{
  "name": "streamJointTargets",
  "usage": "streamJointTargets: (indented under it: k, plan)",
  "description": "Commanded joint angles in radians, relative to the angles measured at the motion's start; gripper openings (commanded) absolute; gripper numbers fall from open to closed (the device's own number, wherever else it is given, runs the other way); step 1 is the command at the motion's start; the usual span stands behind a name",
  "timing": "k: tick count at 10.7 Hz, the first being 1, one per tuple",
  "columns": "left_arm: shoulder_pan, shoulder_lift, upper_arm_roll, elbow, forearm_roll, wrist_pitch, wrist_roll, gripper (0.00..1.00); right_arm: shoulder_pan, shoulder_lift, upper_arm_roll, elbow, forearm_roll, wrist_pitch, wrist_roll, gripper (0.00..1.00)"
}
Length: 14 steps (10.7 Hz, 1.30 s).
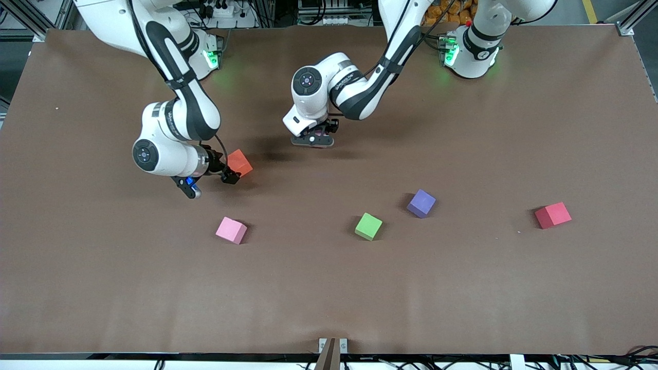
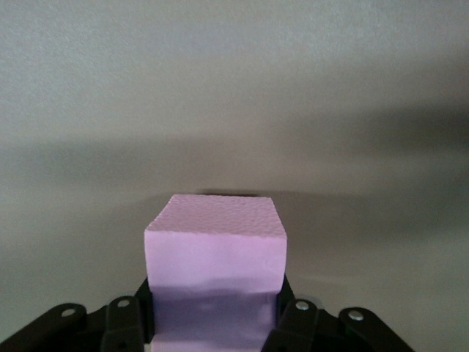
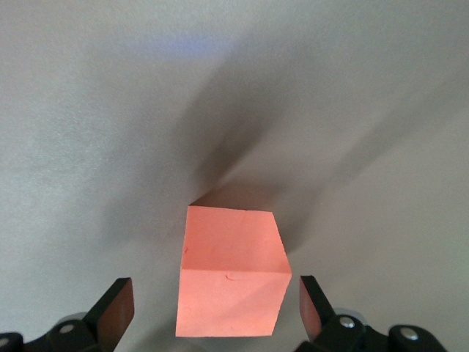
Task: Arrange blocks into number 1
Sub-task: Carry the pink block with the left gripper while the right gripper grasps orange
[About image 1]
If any purple foam block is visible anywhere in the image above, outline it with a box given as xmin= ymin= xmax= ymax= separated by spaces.
xmin=407 ymin=189 xmax=436 ymax=219

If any white power strip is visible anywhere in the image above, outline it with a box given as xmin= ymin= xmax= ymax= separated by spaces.
xmin=198 ymin=0 xmax=242 ymax=19

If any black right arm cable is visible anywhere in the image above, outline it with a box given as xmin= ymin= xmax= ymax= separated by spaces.
xmin=213 ymin=135 xmax=229 ymax=168

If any white electronics box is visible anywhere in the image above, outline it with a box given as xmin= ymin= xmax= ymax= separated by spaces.
xmin=297 ymin=0 xmax=356 ymax=26

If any aluminium frame profile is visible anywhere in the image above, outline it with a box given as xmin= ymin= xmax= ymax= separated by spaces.
xmin=0 ymin=0 xmax=70 ymax=43
xmin=614 ymin=0 xmax=658 ymax=36

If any red foam block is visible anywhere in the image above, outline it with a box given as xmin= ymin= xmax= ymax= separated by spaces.
xmin=535 ymin=202 xmax=572 ymax=230

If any orange packaged items pile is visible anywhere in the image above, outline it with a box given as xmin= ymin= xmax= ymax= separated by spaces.
xmin=422 ymin=0 xmax=476 ymax=26

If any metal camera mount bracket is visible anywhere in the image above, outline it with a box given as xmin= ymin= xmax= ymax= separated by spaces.
xmin=315 ymin=337 xmax=349 ymax=370

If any orange foam block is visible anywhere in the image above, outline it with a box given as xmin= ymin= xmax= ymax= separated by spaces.
xmin=227 ymin=149 xmax=253 ymax=177

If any green foam block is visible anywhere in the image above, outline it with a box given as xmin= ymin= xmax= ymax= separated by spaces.
xmin=354 ymin=212 xmax=383 ymax=242

